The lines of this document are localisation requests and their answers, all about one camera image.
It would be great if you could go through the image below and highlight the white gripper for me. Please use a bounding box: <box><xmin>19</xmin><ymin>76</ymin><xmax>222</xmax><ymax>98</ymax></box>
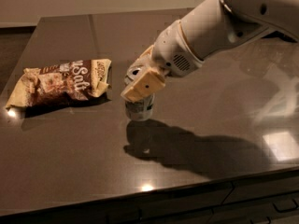
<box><xmin>121</xmin><ymin>20</ymin><xmax>205</xmax><ymax>103</ymax></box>

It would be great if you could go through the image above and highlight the green 7up soda can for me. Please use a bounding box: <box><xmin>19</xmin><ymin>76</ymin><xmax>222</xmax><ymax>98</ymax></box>
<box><xmin>125</xmin><ymin>94</ymin><xmax>155</xmax><ymax>121</ymax></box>

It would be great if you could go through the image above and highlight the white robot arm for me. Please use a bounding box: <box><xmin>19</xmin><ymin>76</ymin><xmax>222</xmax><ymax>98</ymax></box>
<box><xmin>121</xmin><ymin>0</ymin><xmax>299</xmax><ymax>103</ymax></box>

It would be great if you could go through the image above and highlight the brown chip bag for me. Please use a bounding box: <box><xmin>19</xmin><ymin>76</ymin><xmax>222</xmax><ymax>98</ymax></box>
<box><xmin>6</xmin><ymin>59</ymin><xmax>111</xmax><ymax>109</ymax></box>

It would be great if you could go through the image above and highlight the black drawer handle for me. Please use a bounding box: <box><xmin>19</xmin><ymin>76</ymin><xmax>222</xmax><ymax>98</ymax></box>
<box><xmin>273</xmin><ymin>199</ymin><xmax>299</xmax><ymax>214</ymax></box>

